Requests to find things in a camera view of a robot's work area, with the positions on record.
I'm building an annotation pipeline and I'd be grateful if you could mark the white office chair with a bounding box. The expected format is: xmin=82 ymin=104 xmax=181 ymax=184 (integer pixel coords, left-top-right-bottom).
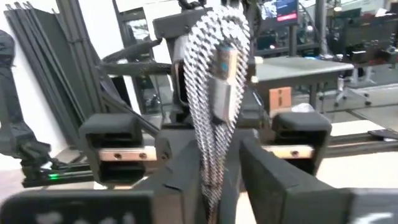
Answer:
xmin=333 ymin=67 xmax=373 ymax=107

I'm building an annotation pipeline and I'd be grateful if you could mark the grey work table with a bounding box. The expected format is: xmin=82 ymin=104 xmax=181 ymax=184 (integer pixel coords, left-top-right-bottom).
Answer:
xmin=254 ymin=55 xmax=355 ymax=105

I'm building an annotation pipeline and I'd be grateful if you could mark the small cardboard box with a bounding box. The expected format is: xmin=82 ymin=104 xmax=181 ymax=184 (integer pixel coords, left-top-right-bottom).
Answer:
xmin=268 ymin=86 xmax=293 ymax=113

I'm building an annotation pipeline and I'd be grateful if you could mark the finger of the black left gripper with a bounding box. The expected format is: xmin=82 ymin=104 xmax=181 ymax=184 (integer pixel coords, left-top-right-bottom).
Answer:
xmin=272 ymin=111 xmax=332 ymax=175
xmin=78 ymin=113 xmax=146 ymax=188

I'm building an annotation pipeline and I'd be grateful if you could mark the grey braided USB-C cable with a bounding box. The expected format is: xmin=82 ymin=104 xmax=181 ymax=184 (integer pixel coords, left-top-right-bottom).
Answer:
xmin=182 ymin=5 xmax=251 ymax=224

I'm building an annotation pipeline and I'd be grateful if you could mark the monitor with red banner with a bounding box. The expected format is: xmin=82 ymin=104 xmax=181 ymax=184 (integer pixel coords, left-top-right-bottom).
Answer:
xmin=260 ymin=0 xmax=300 ymax=23

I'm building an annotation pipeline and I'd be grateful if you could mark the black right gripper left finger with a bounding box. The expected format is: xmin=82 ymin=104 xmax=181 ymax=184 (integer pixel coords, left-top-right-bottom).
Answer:
xmin=0 ymin=140 xmax=216 ymax=224

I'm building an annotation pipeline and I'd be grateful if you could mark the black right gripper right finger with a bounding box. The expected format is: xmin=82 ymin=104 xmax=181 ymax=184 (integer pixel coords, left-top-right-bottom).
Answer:
xmin=240 ymin=136 xmax=398 ymax=224

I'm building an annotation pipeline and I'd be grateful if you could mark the black extrusion bundle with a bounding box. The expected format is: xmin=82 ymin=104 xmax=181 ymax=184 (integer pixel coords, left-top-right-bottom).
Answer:
xmin=4 ymin=0 xmax=104 ymax=147

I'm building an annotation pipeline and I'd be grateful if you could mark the black lab equipment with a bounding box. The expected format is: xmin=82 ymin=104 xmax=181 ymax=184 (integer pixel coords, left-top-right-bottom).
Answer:
xmin=328 ymin=8 xmax=398 ymax=67

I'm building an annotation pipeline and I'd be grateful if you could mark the black aluminium table frame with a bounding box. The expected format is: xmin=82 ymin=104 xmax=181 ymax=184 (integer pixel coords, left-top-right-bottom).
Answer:
xmin=21 ymin=129 xmax=398 ymax=189

